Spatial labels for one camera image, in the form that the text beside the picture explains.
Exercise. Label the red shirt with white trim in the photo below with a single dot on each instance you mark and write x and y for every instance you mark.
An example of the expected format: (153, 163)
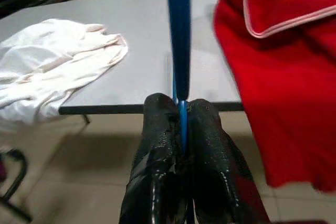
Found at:
(275, 90)

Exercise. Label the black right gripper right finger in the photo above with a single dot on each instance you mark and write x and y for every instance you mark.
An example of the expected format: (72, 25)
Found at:
(215, 169)

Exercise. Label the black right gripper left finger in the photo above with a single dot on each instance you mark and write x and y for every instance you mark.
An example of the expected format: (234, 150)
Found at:
(155, 155)

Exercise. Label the blue clothes hanger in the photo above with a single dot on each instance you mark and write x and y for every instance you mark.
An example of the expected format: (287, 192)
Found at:
(179, 37)

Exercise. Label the black metal chair frame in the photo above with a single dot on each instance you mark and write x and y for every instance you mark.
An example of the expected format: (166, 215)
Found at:
(23, 166)

